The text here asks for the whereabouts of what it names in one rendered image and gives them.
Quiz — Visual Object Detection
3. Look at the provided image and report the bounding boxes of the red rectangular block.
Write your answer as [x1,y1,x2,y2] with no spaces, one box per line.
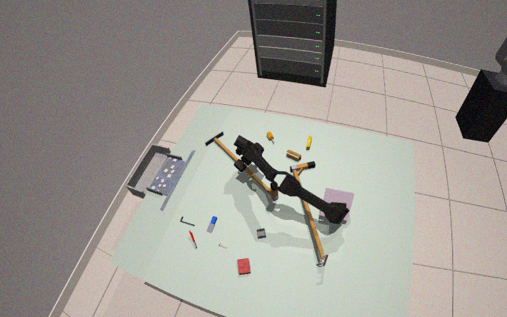
[237,258,251,275]

